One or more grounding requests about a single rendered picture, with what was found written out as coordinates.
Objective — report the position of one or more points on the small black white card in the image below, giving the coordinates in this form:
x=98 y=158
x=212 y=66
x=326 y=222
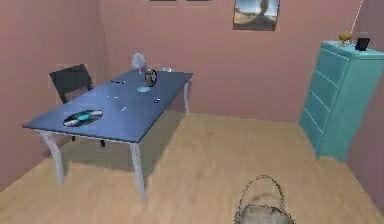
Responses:
x=156 y=99

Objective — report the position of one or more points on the light blue round disc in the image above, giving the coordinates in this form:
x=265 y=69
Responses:
x=143 y=89

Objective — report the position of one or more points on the blue table with white legs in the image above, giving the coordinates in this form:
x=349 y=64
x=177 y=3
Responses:
x=133 y=110

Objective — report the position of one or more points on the white desk fan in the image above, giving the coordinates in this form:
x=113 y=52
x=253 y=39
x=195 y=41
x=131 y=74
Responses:
x=138 y=61

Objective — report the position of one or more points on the black pen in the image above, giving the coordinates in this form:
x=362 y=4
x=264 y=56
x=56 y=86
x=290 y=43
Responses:
x=118 y=81

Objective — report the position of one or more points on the small white pencil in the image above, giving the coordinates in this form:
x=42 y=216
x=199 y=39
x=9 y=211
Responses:
x=112 y=97

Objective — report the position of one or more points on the framed landscape picture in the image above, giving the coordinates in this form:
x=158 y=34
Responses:
x=256 y=14

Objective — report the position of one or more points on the black chair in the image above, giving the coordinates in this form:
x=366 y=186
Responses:
x=71 y=80

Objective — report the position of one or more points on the teal chest of drawers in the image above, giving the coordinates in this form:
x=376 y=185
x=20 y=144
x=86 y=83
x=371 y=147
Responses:
x=336 y=100

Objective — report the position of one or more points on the small gold statuette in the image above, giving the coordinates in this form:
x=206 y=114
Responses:
x=344 y=37

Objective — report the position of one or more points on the black mug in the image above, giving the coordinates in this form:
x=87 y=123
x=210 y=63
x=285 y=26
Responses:
x=362 y=44

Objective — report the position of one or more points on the dark window frame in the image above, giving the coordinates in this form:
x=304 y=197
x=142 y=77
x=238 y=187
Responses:
x=163 y=0

